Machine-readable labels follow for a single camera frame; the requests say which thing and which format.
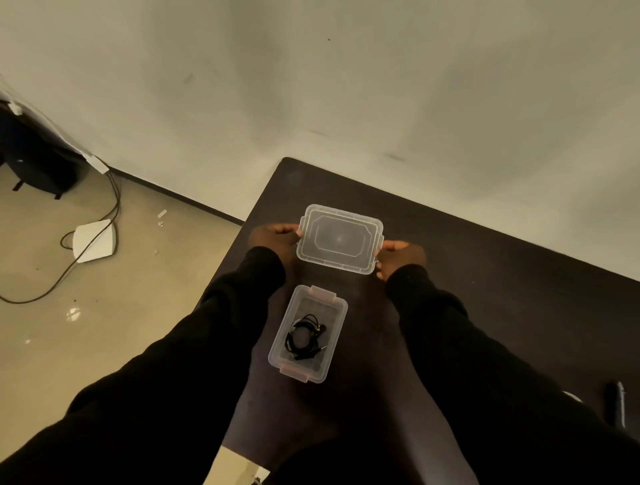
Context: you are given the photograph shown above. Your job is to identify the person's left hand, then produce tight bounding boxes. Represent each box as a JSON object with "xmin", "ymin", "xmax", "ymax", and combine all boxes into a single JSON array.
[{"xmin": 248, "ymin": 223, "xmax": 304, "ymax": 269}]

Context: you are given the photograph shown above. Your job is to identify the person's right hand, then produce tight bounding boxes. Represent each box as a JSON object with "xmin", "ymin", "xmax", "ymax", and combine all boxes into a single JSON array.
[{"xmin": 375, "ymin": 240, "xmax": 427, "ymax": 282}]

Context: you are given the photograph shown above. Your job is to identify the clear plastic container lid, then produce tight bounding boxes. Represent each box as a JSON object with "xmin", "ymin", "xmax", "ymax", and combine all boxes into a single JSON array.
[{"xmin": 296, "ymin": 204, "xmax": 385, "ymax": 275}]

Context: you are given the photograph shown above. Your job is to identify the person's right forearm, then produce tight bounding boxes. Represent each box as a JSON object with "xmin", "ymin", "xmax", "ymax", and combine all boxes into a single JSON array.
[{"xmin": 385, "ymin": 264, "xmax": 640, "ymax": 485}]

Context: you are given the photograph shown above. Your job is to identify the person's left forearm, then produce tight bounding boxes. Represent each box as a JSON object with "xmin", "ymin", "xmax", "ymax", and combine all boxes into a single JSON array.
[{"xmin": 0, "ymin": 247, "xmax": 287, "ymax": 485}]

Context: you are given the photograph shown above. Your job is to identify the clear plastic container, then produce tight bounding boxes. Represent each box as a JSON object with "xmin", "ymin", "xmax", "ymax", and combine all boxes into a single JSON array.
[{"xmin": 268, "ymin": 285, "xmax": 348, "ymax": 384}]

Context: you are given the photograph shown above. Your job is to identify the black coiled earphones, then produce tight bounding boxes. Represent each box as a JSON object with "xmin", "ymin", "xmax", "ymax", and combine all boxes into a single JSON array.
[{"xmin": 285, "ymin": 314, "xmax": 328, "ymax": 361}]

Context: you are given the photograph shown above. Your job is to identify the white flat device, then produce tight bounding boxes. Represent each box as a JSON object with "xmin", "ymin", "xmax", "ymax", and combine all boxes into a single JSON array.
[{"xmin": 72, "ymin": 219, "xmax": 117, "ymax": 264}]

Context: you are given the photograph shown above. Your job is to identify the black bag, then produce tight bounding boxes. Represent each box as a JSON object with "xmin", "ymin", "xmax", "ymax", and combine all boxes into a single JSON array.
[{"xmin": 0, "ymin": 100, "xmax": 91, "ymax": 201}]

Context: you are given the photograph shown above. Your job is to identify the black marker pen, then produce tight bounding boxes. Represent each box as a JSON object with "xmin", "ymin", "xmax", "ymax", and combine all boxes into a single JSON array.
[{"xmin": 606, "ymin": 381, "xmax": 628, "ymax": 430}]

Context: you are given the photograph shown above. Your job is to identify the black cable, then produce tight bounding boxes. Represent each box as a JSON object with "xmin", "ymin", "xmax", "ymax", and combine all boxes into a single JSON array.
[{"xmin": 0, "ymin": 159, "xmax": 122, "ymax": 305}]

